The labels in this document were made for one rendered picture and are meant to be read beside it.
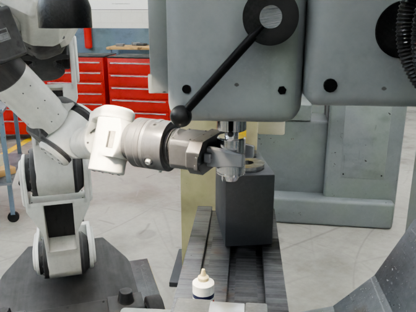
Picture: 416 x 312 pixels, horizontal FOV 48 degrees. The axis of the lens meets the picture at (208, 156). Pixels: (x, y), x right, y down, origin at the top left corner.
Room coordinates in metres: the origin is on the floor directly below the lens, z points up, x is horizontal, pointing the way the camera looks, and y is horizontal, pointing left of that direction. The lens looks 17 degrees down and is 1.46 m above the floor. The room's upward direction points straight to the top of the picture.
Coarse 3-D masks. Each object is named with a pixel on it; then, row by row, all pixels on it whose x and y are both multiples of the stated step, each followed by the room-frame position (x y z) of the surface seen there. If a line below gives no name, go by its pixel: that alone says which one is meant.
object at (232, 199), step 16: (256, 160) 1.14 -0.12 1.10; (240, 176) 1.06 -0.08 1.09; (256, 176) 1.07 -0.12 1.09; (272, 176) 1.07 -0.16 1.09; (224, 192) 1.08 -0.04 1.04; (240, 192) 1.06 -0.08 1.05; (256, 192) 1.07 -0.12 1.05; (272, 192) 1.07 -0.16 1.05; (224, 208) 1.08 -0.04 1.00; (240, 208) 1.06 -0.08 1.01; (256, 208) 1.07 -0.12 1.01; (272, 208) 1.07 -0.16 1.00; (224, 224) 1.07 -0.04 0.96; (240, 224) 1.06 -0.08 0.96; (256, 224) 1.07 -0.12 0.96; (272, 224) 1.07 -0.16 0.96; (224, 240) 1.07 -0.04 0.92; (240, 240) 1.06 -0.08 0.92; (256, 240) 1.07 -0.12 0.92
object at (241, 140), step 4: (220, 136) 0.74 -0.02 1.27; (224, 136) 0.74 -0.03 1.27; (240, 136) 0.74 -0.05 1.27; (244, 136) 0.74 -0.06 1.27; (220, 140) 0.73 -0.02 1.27; (224, 140) 0.72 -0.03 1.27; (228, 140) 0.72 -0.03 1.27; (232, 140) 0.72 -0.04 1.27; (236, 140) 0.72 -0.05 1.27; (240, 140) 0.72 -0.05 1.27; (244, 140) 0.73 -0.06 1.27; (224, 144) 0.72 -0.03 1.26; (228, 144) 0.72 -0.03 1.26; (232, 144) 0.72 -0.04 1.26; (236, 144) 0.72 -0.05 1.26; (240, 144) 0.72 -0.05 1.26
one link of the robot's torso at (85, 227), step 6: (84, 222) 1.57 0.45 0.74; (84, 228) 1.55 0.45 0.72; (90, 228) 1.55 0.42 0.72; (36, 234) 1.48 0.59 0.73; (42, 234) 1.51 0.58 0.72; (90, 234) 1.48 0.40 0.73; (36, 240) 1.43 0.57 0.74; (90, 240) 1.44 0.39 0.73; (36, 246) 1.39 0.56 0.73; (90, 246) 1.42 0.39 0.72; (36, 252) 1.37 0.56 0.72; (90, 252) 1.41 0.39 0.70; (36, 258) 1.36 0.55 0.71; (90, 258) 1.41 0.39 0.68; (36, 264) 1.36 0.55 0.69; (90, 264) 1.41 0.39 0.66; (36, 270) 1.38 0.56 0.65
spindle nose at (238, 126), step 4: (220, 124) 0.73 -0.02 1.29; (224, 124) 0.72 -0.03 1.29; (236, 124) 0.72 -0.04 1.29; (240, 124) 0.72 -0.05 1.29; (244, 124) 0.73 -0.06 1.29; (220, 128) 0.73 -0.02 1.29; (224, 128) 0.72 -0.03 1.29; (236, 128) 0.72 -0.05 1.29; (240, 128) 0.72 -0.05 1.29; (244, 128) 0.73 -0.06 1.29
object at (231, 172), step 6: (234, 150) 0.72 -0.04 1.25; (240, 150) 0.72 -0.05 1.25; (222, 168) 0.72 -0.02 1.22; (228, 168) 0.72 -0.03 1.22; (234, 168) 0.72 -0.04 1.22; (240, 168) 0.72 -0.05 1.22; (222, 174) 0.72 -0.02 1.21; (228, 174) 0.72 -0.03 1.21; (234, 174) 0.72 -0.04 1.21; (240, 174) 0.72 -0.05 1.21
